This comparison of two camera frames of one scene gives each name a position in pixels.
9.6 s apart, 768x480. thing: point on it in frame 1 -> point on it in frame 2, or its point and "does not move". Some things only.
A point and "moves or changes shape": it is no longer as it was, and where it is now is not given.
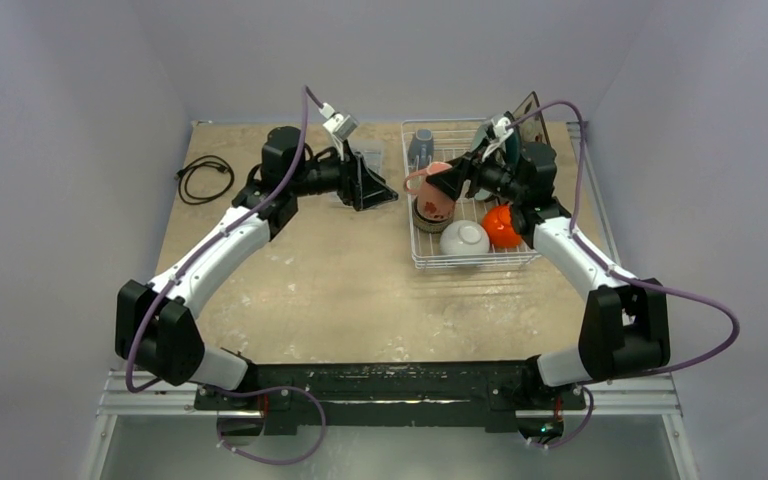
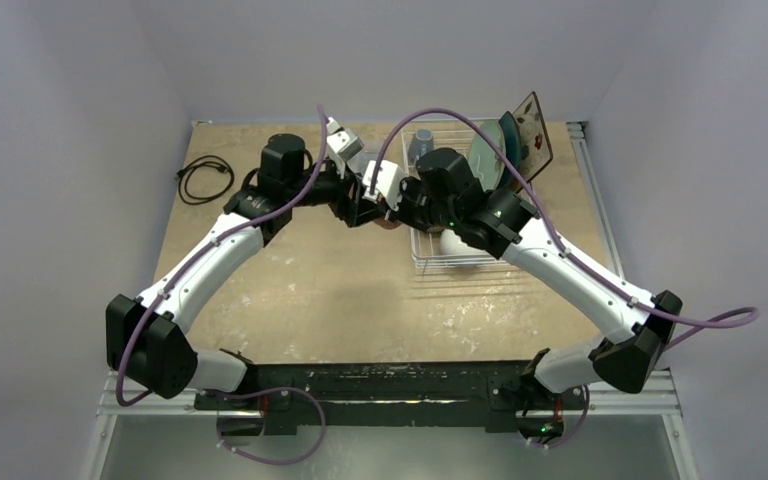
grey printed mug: x=421 y=149 does not move
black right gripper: x=472 y=177 -> x=408 y=201
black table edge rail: x=391 y=392 does not move
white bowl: x=464 y=237 does not move
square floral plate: x=531 y=129 does not move
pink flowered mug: x=432 y=204 moves or changes shape
